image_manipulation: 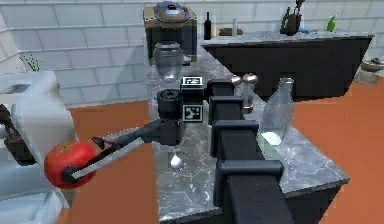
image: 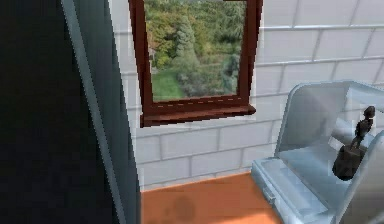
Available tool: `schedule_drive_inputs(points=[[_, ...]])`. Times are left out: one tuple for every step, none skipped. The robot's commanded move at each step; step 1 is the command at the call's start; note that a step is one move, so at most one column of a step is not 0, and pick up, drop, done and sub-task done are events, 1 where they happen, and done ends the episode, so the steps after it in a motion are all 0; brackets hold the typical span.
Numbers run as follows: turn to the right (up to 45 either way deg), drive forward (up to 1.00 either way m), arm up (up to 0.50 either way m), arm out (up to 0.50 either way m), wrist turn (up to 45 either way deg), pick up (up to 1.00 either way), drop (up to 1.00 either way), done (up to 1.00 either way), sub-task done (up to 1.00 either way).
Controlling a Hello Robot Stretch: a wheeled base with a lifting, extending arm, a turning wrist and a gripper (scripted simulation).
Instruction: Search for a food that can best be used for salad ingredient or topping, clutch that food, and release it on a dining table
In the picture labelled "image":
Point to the brown framed window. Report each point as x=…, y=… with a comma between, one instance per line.
x=196, y=53

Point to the black appliance lever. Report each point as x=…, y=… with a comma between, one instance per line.
x=350, y=158

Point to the dark grey fridge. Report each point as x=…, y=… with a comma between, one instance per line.
x=50, y=116

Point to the pale blue metal appliance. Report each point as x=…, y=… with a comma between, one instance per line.
x=306, y=166

